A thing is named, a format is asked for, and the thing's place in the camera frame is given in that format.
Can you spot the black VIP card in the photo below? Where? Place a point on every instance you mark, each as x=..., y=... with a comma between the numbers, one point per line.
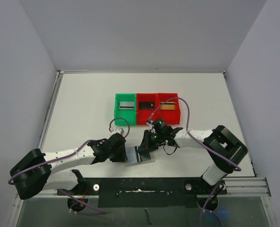
x=143, y=157

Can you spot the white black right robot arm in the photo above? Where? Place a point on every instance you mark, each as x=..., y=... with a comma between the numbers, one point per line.
x=224, y=148

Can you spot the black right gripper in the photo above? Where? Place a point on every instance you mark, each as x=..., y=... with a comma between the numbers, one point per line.
x=148, y=144

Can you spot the red middle plastic bin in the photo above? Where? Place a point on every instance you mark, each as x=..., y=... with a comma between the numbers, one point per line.
x=143, y=115

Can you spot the aluminium frame rail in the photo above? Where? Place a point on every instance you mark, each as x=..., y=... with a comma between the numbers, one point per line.
x=238, y=186

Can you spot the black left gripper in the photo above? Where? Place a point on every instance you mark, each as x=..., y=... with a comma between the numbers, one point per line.
x=122, y=154

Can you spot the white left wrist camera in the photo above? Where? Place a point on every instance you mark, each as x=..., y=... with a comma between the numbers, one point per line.
x=118, y=130

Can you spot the beige leather card holder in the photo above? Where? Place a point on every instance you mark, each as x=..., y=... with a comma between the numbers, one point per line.
x=135, y=158

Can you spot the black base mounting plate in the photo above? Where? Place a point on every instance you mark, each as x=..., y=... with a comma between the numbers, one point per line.
x=145, y=192

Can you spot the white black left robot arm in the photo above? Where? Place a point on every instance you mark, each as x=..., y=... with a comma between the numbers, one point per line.
x=38, y=171

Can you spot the red right plastic bin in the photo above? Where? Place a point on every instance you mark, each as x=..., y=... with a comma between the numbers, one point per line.
x=170, y=111

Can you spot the black card in red bin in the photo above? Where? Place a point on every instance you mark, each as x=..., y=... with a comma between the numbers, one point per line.
x=146, y=105

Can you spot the silver card in green bin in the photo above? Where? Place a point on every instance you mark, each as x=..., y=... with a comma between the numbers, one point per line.
x=126, y=105

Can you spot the gold card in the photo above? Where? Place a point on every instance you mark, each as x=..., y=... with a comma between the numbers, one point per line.
x=167, y=105

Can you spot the red plastic bin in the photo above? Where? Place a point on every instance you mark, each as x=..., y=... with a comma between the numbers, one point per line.
x=143, y=115
x=170, y=111

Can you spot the green plastic bin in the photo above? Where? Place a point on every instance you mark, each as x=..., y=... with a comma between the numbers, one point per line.
x=129, y=115

